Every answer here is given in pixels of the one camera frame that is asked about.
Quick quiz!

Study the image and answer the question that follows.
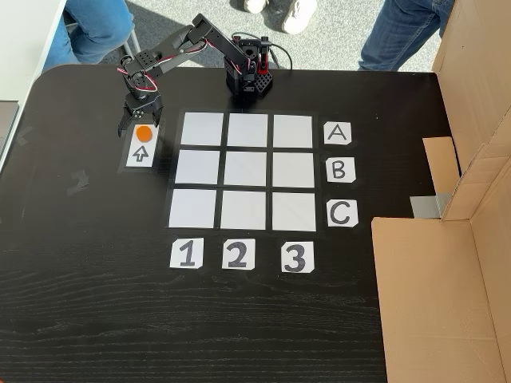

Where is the nine-square white grid sheet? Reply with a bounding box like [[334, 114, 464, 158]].
[[165, 109, 320, 235]]

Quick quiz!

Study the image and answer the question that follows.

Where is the white arrow paper sheet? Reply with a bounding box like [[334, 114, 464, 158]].
[[125, 124, 160, 169]]

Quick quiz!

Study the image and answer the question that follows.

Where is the white metal chair leg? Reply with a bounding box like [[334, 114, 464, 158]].
[[119, 30, 147, 67]]

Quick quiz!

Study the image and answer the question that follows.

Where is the person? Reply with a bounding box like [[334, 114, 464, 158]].
[[231, 0, 319, 35], [358, 0, 456, 73], [42, 0, 136, 75]]

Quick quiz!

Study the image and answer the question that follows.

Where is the white table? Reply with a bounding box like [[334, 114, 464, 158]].
[[0, 0, 68, 176]]

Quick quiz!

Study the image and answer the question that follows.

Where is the paper label number 1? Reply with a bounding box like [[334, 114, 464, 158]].
[[169, 238, 204, 270]]

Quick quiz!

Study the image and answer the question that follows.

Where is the paper label number 2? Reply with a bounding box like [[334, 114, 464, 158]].
[[221, 238, 256, 271]]

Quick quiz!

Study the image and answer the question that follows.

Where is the paper label letter A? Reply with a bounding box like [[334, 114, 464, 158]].
[[323, 121, 353, 146]]

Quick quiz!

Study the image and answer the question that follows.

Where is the paper label letter B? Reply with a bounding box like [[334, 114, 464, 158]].
[[326, 157, 356, 184]]

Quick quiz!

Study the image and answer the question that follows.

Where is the paper label number 3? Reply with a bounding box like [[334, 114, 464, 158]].
[[280, 241, 315, 274]]

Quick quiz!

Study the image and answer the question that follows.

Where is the paper label letter C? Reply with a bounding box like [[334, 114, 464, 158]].
[[327, 199, 359, 228]]

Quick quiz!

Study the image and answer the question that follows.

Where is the grey tape strip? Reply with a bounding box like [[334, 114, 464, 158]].
[[410, 192, 454, 220]]

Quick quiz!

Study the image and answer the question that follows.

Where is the brown cardboard panel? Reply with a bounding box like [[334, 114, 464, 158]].
[[422, 0, 511, 223], [370, 143, 511, 383]]

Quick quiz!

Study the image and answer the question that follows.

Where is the black power cable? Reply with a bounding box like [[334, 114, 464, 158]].
[[232, 32, 294, 71]]

